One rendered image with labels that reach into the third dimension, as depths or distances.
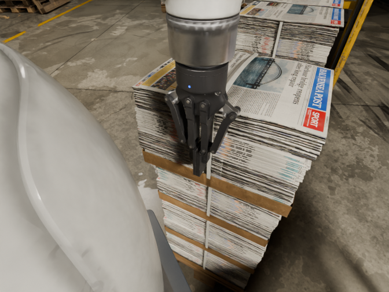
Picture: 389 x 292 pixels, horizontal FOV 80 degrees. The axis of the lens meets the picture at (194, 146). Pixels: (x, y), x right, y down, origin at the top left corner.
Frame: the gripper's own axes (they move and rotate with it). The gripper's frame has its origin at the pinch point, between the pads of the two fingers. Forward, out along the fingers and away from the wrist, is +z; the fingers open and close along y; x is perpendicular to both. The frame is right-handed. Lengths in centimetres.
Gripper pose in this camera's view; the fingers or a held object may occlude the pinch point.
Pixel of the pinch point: (199, 159)
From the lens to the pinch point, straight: 45.9
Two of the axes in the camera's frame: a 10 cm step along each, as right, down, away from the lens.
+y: -8.9, -3.1, 3.4
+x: -4.6, 6.0, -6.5
